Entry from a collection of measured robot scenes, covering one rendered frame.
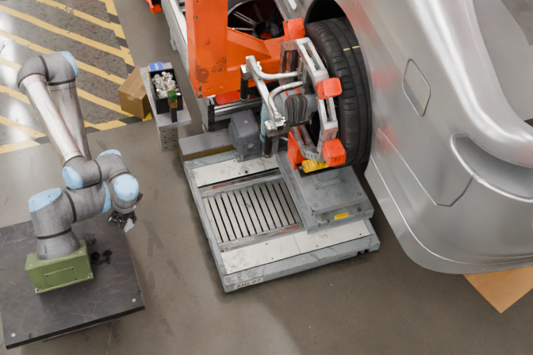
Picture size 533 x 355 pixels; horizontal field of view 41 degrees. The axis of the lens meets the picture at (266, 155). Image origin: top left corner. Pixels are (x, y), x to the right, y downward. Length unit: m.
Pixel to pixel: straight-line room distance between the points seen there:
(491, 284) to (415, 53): 1.72
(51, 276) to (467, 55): 1.97
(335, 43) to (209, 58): 0.72
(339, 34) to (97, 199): 1.27
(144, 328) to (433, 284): 1.45
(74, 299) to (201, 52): 1.26
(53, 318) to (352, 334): 1.39
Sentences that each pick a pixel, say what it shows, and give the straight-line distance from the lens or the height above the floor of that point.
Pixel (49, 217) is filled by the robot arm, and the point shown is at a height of 0.61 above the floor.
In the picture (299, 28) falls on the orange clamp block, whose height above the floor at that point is 1.10.
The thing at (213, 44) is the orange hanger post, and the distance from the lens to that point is 3.41.
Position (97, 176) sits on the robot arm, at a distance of 2.80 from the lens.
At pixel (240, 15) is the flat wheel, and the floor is 0.48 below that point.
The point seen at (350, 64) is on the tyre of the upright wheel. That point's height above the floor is 1.16.
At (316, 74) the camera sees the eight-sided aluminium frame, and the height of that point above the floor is 1.12.
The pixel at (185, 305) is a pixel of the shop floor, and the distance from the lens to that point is 3.58.
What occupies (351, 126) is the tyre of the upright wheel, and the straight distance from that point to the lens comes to 2.97.
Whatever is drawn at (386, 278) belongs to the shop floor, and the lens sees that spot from 3.73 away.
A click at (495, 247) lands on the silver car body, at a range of 2.62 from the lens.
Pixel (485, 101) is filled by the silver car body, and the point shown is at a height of 1.65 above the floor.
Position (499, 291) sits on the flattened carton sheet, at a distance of 3.85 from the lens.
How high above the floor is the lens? 3.22
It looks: 52 degrees down
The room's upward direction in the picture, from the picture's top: 4 degrees clockwise
